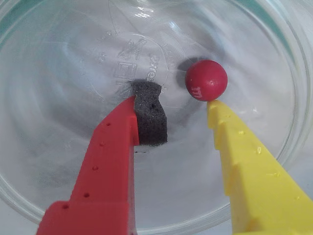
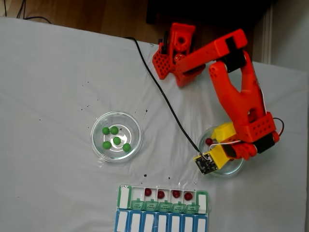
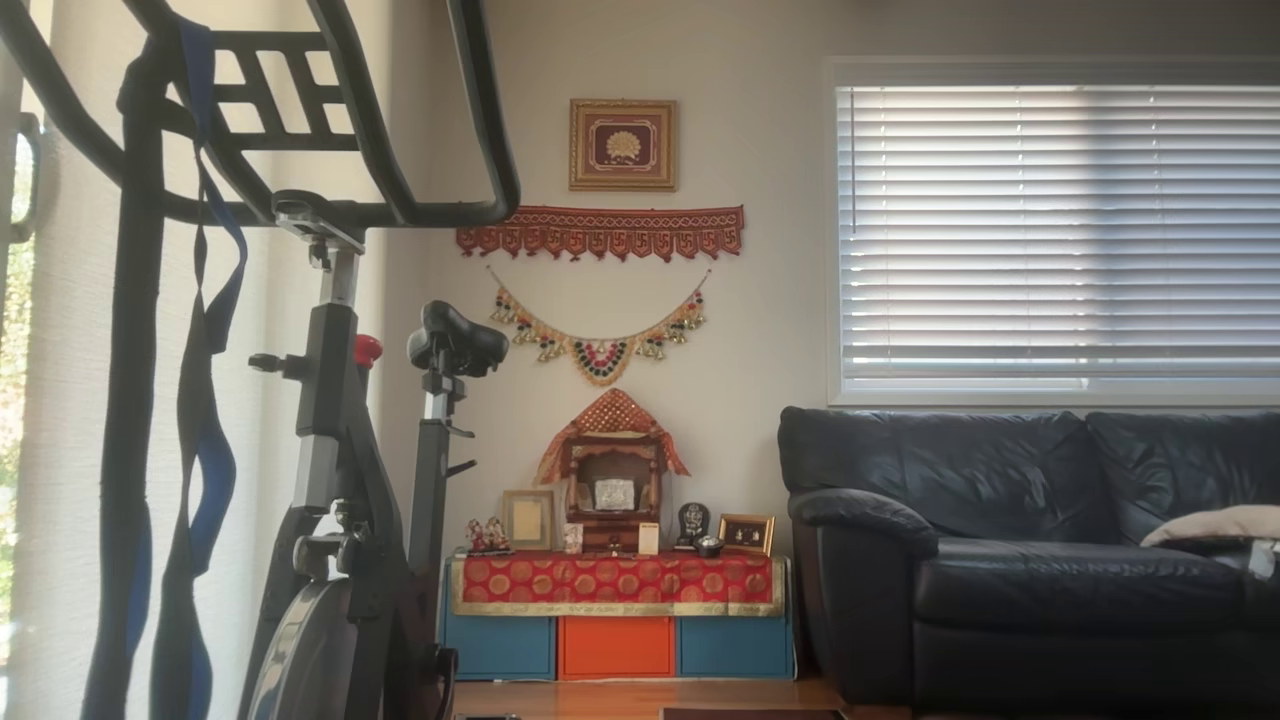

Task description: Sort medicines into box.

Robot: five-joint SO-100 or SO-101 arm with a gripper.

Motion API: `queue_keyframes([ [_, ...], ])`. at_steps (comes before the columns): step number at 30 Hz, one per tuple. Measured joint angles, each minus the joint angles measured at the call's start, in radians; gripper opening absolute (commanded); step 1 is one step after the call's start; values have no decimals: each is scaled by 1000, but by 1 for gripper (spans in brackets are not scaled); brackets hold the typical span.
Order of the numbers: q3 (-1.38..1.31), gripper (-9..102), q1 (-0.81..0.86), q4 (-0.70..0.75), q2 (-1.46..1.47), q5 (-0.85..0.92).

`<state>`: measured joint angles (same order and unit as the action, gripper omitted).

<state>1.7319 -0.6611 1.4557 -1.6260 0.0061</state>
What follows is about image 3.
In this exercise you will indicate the wooden shrine with canopy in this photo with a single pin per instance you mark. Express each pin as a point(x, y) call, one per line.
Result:
point(612, 420)

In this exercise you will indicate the dark idol statue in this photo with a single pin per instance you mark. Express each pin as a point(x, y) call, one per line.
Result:
point(692, 522)

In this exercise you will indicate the small white card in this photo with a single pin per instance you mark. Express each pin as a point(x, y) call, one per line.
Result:
point(649, 539)

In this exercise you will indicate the small decorated ornament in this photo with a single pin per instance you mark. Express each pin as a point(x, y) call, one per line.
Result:
point(573, 538)

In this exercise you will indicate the small black bowl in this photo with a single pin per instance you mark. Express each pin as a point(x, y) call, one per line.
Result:
point(708, 547)

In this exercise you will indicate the small gold framed picture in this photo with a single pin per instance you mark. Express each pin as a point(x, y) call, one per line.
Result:
point(746, 535)

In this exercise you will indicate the red gold patterned cloth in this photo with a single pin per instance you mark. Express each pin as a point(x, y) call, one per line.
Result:
point(615, 582)

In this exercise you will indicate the small colourful figurines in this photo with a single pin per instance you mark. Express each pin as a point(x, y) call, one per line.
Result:
point(488, 537)

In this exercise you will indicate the blue storage bin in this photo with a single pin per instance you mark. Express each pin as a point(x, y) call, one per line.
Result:
point(500, 648)
point(735, 647)

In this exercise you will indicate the black exercise bike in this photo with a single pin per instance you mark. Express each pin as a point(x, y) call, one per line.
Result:
point(340, 480)

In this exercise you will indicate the dark floor rug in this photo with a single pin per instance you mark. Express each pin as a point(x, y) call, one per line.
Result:
point(750, 714)

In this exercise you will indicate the black leather sofa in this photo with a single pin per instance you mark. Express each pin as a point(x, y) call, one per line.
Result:
point(1000, 600)

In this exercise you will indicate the white window blinds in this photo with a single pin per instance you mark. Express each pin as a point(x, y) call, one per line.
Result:
point(1060, 230)

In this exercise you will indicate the white sheer curtain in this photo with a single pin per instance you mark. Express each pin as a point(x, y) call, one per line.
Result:
point(70, 400)

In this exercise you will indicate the beige cushion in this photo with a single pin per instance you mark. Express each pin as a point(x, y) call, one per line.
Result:
point(1220, 522)

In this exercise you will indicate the beaded garland wall hanging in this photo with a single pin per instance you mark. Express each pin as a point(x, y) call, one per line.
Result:
point(598, 358)

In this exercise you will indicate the red embroidered wall hanging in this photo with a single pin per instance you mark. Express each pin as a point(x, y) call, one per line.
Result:
point(600, 230)

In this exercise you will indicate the gold photo frame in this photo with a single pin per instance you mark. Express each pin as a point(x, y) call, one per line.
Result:
point(527, 520)

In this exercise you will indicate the gold framed wall picture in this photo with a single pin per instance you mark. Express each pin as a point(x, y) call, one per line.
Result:
point(622, 145)

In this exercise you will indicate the white window frame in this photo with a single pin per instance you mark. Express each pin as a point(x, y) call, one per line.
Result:
point(831, 230)

